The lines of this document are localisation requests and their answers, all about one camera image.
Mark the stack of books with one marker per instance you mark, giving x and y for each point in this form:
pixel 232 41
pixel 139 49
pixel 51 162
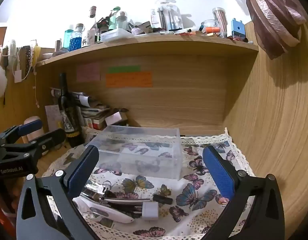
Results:
pixel 94 117

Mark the small dark brown bottle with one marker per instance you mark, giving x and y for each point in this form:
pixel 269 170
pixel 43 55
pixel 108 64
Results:
pixel 93 11

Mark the pink sticky note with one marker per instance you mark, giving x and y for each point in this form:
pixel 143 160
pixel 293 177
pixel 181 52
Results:
pixel 88 72

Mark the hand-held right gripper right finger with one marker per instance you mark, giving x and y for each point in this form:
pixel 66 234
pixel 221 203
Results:
pixel 218 172

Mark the yellow hanging ornament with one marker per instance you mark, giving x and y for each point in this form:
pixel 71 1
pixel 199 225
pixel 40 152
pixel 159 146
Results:
pixel 36 52

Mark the white plastic thermometer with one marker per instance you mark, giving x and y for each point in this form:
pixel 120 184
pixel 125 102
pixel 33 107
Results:
pixel 106 211

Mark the orange sticky note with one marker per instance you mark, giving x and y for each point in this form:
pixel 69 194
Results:
pixel 129 79

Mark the beige round container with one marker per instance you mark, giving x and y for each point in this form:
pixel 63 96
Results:
pixel 31 137

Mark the round glass jar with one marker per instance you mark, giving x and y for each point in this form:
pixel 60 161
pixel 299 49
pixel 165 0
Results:
pixel 208 24

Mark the small white card box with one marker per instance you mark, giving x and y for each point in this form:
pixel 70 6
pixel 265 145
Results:
pixel 113 118

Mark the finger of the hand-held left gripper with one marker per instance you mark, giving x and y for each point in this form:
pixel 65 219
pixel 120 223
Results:
pixel 51 138
pixel 31 126

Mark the white plug adapter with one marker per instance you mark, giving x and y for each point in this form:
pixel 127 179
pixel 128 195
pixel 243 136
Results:
pixel 151 210

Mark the butterfly printed lace cloth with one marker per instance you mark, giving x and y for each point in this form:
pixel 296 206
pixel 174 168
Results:
pixel 193 177

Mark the large clear plastic jar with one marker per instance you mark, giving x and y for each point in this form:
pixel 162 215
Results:
pixel 169 15

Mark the clear frosted bottle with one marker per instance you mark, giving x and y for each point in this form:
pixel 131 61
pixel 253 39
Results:
pixel 122 20

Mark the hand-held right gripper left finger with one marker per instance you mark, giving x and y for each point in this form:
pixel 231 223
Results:
pixel 81 170

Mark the blue plastic block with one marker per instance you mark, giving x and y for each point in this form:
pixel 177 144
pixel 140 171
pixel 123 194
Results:
pixel 237 28

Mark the white paper sheet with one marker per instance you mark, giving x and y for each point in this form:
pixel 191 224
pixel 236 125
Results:
pixel 52 118

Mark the green sticky note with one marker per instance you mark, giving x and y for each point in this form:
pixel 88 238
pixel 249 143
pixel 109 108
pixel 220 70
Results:
pixel 124 68

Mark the clear bottle with blue beads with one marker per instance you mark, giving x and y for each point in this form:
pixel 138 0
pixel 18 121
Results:
pixel 76 38

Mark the white plastic lidded box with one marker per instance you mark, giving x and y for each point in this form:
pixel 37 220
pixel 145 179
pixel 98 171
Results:
pixel 116 35

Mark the blue liquid bottle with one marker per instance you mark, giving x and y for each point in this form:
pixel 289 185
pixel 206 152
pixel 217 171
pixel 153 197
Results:
pixel 68 37

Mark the brown hanging bag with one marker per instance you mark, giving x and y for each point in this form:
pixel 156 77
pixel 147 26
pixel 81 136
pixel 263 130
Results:
pixel 271 17

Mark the clear jar of copper sticks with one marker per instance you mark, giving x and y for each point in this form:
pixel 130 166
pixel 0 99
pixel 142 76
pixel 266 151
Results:
pixel 219 20

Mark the small black plastic clip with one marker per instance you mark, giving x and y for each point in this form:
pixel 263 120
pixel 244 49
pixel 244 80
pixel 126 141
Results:
pixel 163 199

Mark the dark wine bottle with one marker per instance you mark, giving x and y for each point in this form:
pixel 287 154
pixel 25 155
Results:
pixel 69 120

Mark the white hanging tag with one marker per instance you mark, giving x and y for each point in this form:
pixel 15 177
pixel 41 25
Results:
pixel 17 76

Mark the clear plastic box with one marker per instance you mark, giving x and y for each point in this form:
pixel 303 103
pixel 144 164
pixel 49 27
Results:
pixel 149 152

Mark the green pump bottle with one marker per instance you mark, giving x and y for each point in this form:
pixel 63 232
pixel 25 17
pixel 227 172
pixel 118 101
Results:
pixel 113 20

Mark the wooden shelf board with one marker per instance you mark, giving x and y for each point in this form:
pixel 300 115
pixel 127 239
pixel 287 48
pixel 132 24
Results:
pixel 149 47

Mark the rolled printed magazine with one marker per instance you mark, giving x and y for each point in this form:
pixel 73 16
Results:
pixel 80 98

